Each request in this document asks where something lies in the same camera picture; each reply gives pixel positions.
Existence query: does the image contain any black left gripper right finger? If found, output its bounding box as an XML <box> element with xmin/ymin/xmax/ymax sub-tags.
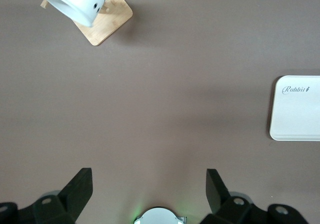
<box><xmin>199</xmin><ymin>168</ymin><xmax>309</xmax><ymax>224</ymax></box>

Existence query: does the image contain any wooden cup rack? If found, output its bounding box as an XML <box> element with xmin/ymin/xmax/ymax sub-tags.
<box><xmin>39</xmin><ymin>0</ymin><xmax>134</xmax><ymax>47</ymax></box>

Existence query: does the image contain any white rabbit print tray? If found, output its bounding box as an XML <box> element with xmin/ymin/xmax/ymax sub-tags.
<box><xmin>269</xmin><ymin>75</ymin><xmax>320</xmax><ymax>141</ymax></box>

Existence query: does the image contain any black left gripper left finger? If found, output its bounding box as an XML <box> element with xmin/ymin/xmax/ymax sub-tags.
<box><xmin>0</xmin><ymin>167</ymin><xmax>94</xmax><ymax>224</ymax></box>

